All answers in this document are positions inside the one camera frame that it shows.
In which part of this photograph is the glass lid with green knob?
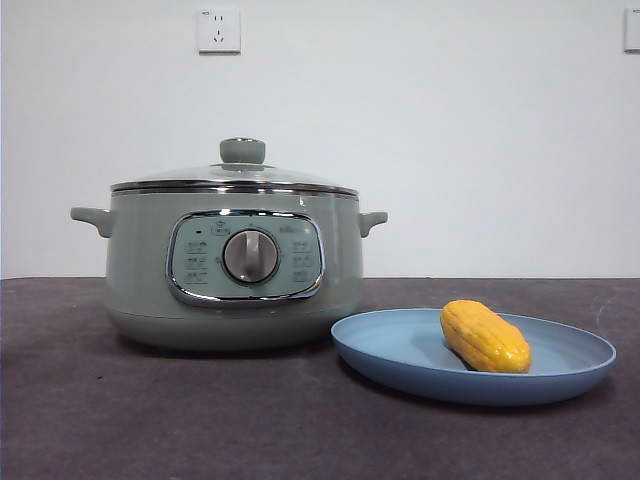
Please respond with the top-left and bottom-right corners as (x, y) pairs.
(110, 137), (360, 196)

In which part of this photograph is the yellow corn cob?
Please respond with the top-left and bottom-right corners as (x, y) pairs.
(439, 298), (533, 374)

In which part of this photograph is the blue round plate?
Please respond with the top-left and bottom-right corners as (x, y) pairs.
(330, 308), (618, 406)

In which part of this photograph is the pale green electric steamer pot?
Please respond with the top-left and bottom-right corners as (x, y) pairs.
(69, 185), (389, 354)

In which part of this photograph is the white wall socket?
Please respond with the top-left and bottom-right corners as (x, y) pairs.
(197, 7), (242, 56)

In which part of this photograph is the white wall switch plate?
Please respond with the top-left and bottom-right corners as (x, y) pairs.
(623, 7), (640, 53)

